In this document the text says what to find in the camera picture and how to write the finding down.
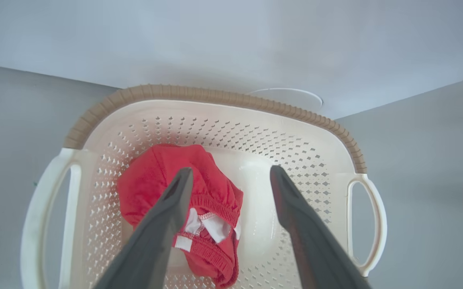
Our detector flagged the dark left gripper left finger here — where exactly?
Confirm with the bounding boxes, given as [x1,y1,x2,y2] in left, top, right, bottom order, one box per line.
[93,167,194,289]

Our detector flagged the white front-load washing machine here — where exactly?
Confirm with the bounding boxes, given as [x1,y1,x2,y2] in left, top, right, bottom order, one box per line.
[0,0,463,120]

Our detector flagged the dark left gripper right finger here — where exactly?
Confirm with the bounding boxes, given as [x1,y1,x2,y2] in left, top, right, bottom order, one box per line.
[270,165,372,289]

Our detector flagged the round white filter cover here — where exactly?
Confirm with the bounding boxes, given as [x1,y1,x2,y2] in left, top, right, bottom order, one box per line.
[247,88,323,111]

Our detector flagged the red elastic-waist shorts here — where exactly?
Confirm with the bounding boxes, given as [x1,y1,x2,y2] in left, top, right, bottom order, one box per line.
[117,144,244,289]

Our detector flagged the cream perforated laundry basket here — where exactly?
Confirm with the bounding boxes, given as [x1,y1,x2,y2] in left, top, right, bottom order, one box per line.
[20,84,388,289]

